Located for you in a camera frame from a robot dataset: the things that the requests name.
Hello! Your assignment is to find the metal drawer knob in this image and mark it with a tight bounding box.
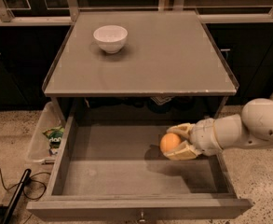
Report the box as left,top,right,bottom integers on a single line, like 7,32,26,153
137,213,146,224

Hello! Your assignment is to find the open grey top drawer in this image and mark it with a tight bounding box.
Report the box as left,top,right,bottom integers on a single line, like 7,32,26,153
27,117,253,221

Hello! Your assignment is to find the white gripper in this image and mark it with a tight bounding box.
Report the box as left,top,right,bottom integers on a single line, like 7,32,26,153
164,119,222,161

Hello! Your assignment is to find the clear plastic bin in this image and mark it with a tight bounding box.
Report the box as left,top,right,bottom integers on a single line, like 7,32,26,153
26,102,61,163

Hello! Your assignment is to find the black bar on floor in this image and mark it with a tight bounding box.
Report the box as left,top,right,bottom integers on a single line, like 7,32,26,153
0,169,31,224

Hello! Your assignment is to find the green snack packet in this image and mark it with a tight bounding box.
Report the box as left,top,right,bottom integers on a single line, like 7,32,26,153
43,126,64,156

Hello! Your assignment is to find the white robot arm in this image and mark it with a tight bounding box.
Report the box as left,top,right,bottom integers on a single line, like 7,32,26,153
159,98,273,161

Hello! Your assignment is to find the metal railing frame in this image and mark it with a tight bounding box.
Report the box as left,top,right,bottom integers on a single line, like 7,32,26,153
0,0,273,26

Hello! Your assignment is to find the orange fruit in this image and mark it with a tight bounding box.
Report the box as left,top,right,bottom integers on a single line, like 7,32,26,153
159,133,182,153

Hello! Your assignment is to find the black cable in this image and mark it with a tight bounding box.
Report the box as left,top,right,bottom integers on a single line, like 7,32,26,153
0,163,52,207

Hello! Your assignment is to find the grey wooden cabinet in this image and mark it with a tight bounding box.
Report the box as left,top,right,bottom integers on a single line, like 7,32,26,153
43,11,239,125

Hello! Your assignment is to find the white ceramic bowl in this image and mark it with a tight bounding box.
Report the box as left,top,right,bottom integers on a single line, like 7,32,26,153
93,25,128,54

